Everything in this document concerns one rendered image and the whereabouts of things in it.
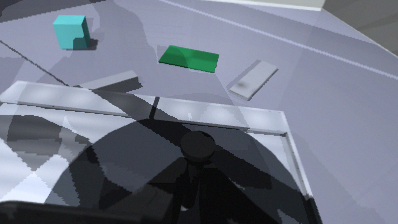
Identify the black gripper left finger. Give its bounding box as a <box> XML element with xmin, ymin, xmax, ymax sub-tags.
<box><xmin>0</xmin><ymin>157</ymin><xmax>187</xmax><ymax>224</ymax></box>

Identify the grey round disc with center hole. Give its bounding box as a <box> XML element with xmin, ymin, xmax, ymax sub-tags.
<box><xmin>44</xmin><ymin>119</ymin><xmax>314</xmax><ymax>224</ymax></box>

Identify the teal block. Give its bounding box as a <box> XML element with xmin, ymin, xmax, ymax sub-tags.
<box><xmin>53</xmin><ymin>15</ymin><xmax>91</xmax><ymax>49</ymax></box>

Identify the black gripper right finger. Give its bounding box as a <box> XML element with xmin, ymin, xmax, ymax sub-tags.
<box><xmin>199</xmin><ymin>160</ymin><xmax>279</xmax><ymax>224</ymax></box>

